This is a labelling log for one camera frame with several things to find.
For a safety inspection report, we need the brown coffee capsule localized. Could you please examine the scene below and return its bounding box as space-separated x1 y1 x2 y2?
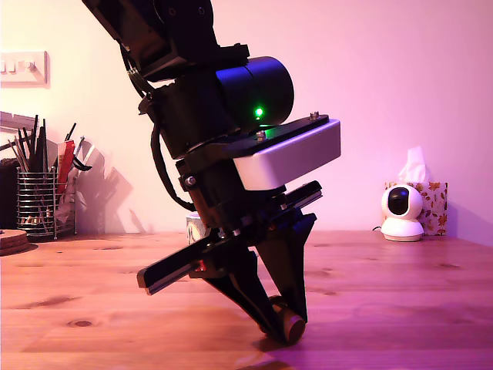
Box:
268 294 308 345

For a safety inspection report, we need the cartoon print ceramic mug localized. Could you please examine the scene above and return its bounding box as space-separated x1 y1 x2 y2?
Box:
186 214 211 247

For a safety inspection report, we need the silver metal utensil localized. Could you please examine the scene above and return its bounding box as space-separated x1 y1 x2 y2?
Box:
75 135 98 167

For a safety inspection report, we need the pale plastic bag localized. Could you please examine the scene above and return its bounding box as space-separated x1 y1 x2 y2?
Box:
55 169 88 225

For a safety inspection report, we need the red utensil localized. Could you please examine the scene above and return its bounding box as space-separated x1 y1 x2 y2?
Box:
56 140 76 193

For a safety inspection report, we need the leaf print tissue box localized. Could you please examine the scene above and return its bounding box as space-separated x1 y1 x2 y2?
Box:
383 181 448 237

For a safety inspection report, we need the white tissue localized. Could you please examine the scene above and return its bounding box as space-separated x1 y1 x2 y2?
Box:
397 146 429 183

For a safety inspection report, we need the wide black spatula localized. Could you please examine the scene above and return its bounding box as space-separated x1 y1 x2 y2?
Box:
36 119 50 173

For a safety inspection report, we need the thin black stick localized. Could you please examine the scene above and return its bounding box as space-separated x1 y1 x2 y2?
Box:
32 114 41 163

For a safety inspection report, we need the wooden chopstick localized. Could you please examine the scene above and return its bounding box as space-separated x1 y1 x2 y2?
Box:
7 139 26 173
15 134 31 173

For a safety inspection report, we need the round cork trivet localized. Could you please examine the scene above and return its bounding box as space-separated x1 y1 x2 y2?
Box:
0 229 30 257

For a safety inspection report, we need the dark brown basket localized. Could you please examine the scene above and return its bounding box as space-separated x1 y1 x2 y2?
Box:
0 159 19 231

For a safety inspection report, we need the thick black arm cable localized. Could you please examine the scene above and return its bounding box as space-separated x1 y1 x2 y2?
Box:
121 45 200 213

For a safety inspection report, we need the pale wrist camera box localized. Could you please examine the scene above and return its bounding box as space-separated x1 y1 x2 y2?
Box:
200 112 343 192

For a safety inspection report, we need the small white round camera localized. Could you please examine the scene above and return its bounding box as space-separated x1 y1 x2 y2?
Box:
380 184 425 243

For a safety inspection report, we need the chrome wire utensil holder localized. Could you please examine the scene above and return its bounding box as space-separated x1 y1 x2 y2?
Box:
15 167 77 242

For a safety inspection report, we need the grey metal rack rail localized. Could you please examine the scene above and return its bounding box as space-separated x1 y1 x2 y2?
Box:
0 111 39 134

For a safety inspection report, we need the white wall switch plate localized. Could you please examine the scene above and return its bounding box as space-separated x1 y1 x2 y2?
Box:
0 50 50 90

